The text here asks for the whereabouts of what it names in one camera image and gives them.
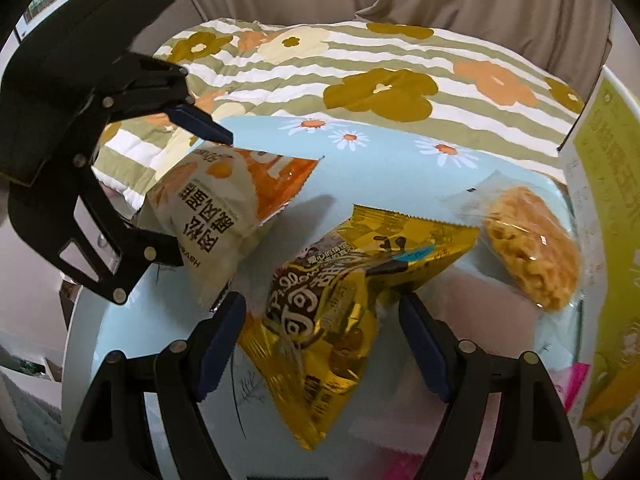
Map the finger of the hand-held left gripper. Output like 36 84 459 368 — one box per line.
10 125 184 306
95 52 234 145

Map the green cardboard box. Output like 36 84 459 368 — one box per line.
557 65 640 476

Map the floral striped blanket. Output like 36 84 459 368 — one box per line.
95 17 586 211

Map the table with daisy tablecloth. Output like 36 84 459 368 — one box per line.
62 114 591 480

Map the gold snack packet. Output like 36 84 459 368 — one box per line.
237 204 481 451

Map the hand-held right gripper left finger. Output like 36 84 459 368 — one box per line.
62 292 247 480

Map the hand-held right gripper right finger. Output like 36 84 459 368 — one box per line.
398 294 583 480

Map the white orange snack packet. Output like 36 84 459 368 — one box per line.
135 145 321 311

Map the pink snack packet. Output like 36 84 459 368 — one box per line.
550 364 592 411

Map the clear packet of yellow crisp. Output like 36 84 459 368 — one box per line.
442 170 583 313

